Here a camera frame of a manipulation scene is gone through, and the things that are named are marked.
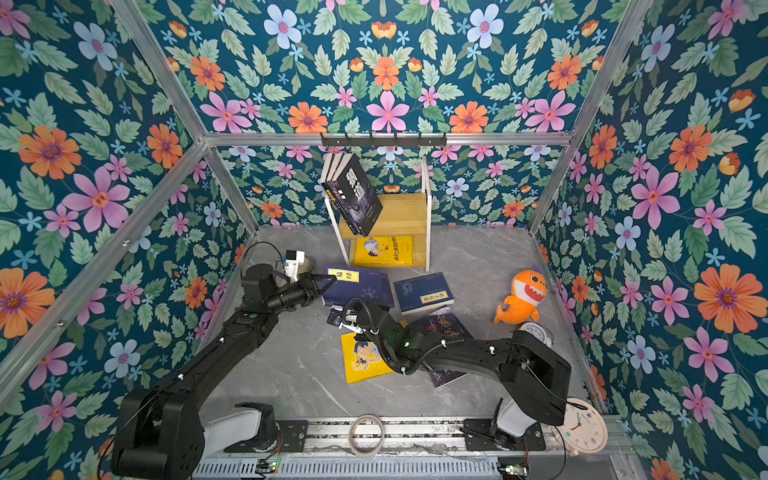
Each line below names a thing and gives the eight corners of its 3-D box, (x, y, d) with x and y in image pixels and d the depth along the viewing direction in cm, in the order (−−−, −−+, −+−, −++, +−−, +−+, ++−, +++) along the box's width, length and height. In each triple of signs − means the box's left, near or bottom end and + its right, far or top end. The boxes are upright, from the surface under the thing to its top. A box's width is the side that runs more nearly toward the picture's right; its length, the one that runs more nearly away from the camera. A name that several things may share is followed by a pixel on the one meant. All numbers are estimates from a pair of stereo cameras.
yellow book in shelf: (354, 268, 108) (353, 260, 104) (358, 244, 115) (356, 236, 111) (412, 268, 108) (412, 259, 104) (412, 244, 115) (412, 236, 111)
